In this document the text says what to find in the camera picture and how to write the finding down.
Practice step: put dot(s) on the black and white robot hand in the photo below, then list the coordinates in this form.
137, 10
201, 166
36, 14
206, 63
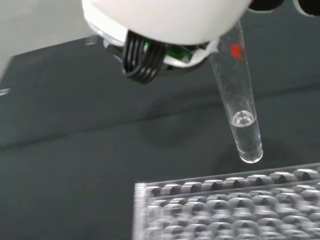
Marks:
162, 17

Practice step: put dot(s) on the clear plastic test tube rack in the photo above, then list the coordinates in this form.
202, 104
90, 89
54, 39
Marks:
225, 207

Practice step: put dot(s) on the black bench cloth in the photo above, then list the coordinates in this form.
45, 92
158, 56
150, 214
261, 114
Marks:
75, 137

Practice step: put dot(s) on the small clear plastic piece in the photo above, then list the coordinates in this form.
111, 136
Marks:
4, 91

